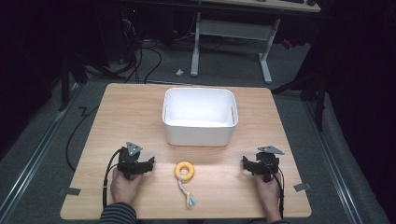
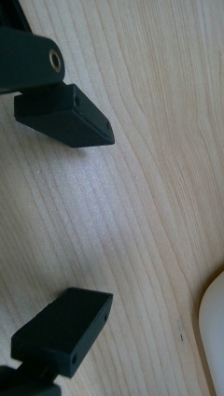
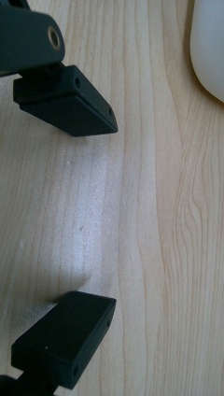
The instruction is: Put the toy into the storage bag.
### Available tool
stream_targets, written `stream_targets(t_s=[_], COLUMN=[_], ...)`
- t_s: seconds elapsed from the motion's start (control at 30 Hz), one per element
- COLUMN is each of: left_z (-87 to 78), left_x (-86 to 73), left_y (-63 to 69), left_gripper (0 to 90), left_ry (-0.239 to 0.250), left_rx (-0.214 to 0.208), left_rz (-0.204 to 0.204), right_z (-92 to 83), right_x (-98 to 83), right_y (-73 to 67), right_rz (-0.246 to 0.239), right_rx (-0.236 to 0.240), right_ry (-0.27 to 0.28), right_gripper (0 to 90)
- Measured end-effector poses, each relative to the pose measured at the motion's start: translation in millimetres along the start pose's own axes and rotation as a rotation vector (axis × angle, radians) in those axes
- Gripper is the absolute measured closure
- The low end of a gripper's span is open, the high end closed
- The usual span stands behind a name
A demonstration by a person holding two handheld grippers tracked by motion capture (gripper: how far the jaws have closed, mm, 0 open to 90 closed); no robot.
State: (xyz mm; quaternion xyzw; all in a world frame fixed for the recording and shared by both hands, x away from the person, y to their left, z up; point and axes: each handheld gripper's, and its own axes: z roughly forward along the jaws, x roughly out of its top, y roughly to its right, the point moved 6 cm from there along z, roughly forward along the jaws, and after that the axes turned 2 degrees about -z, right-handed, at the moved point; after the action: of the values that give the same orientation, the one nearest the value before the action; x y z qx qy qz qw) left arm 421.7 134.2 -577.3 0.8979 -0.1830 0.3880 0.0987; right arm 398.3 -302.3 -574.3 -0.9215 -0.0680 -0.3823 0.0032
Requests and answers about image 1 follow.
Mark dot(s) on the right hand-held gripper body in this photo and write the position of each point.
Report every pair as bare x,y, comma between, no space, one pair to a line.
268,165

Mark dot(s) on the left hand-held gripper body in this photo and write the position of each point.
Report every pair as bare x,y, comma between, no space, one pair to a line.
129,166

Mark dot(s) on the white plastic bin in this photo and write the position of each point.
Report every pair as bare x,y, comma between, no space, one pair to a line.
199,109

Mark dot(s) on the person's left hand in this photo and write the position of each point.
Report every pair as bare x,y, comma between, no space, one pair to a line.
124,189

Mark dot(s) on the person's right hand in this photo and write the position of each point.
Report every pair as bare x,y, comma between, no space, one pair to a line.
271,196

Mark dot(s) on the grey tape piece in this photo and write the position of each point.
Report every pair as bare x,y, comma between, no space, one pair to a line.
302,187
72,191

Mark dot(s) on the black metal stand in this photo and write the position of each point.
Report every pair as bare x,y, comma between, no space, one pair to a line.
65,84
319,102

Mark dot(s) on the white scrap on floor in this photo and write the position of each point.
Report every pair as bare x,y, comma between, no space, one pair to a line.
179,72

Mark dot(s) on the red object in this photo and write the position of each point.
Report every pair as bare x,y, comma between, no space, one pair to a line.
287,44

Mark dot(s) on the black computer tower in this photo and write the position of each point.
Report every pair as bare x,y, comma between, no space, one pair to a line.
129,31

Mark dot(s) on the white-framed desk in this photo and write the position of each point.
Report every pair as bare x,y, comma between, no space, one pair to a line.
236,29

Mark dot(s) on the black keyboard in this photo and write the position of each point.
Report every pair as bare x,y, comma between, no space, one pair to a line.
291,1

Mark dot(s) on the black computer mouse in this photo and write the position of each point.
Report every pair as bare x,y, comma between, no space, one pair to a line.
311,2

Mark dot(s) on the metal floor rail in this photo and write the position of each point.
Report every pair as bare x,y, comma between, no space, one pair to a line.
37,143
333,161

